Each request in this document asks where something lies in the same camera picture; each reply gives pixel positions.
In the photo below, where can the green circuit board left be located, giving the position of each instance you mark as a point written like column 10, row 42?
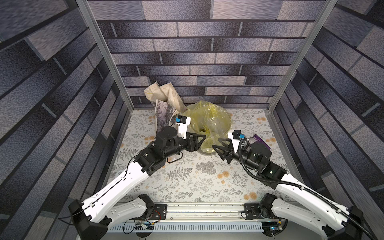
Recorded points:
column 141, row 226

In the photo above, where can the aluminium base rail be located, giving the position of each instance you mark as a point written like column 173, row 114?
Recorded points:
column 202, row 218

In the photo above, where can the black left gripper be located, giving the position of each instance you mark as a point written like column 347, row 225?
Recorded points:
column 195, row 146

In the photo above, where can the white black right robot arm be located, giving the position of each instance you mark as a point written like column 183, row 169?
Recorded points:
column 330, row 220

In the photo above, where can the green circuit board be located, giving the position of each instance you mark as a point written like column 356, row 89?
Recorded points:
column 272, row 227
column 141, row 226

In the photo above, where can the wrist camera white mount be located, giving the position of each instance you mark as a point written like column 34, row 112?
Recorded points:
column 235, row 136
column 182, row 123

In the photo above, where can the aluminium frame post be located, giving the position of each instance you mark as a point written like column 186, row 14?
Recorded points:
column 98, row 36
column 318, row 24

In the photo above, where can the purple packet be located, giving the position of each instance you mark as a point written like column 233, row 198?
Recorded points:
column 260, row 140

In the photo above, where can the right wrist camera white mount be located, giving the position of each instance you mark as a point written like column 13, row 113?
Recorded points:
column 235, row 136

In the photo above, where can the aluminium frame post right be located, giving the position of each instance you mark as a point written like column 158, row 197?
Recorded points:
column 318, row 24

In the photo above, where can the beige printed tote bag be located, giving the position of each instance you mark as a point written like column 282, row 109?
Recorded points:
column 168, row 104

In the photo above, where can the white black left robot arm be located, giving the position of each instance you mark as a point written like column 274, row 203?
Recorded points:
column 94, row 216

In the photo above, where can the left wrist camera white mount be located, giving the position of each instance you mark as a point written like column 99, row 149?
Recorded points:
column 182, row 123

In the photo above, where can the aluminium frame post left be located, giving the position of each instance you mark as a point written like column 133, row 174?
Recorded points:
column 98, row 36

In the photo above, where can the green circuit board right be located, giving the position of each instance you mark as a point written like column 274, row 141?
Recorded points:
column 272, row 227

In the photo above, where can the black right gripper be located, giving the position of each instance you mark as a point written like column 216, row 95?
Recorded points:
column 229, row 151

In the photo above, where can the yellow plastic trash bag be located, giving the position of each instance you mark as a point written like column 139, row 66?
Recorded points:
column 200, row 113

